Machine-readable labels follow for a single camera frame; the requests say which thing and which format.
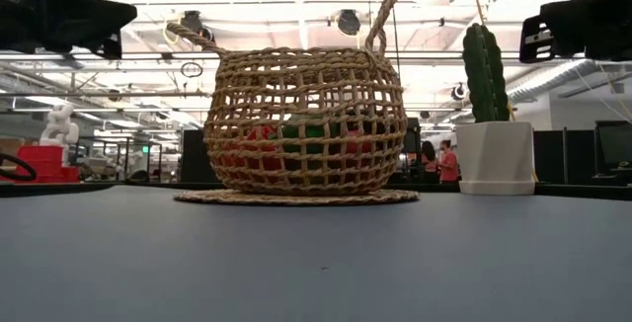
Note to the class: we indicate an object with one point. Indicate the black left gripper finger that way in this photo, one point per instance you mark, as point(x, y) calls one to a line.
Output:
point(89, 16)

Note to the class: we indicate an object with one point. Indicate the red apple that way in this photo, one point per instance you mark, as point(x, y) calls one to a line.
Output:
point(257, 156)

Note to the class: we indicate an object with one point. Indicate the orange-red apple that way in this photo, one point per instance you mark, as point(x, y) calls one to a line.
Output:
point(356, 144)

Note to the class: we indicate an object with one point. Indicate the woven wicker basket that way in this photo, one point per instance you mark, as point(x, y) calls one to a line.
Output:
point(306, 90)

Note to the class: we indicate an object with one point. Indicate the black ceiling spotlight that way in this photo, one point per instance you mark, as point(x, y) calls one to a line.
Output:
point(458, 91)
point(349, 22)
point(193, 20)

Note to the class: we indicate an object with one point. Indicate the white robot figure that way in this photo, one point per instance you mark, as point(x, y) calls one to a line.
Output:
point(59, 127)

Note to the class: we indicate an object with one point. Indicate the black computer monitor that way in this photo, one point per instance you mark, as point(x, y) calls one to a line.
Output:
point(614, 144)

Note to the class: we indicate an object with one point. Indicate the black partition panel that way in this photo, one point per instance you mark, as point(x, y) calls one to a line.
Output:
point(563, 156)
point(192, 156)

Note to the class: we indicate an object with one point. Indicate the red plastic bin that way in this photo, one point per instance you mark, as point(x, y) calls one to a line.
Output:
point(47, 161)

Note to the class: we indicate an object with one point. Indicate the white hexagonal plant pot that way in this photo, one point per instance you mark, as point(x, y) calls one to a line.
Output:
point(496, 159)

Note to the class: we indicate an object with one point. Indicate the person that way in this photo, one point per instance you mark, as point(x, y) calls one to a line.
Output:
point(428, 159)
point(449, 164)

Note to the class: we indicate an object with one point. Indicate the black metal frame rack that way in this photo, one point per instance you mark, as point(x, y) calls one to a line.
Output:
point(121, 159)

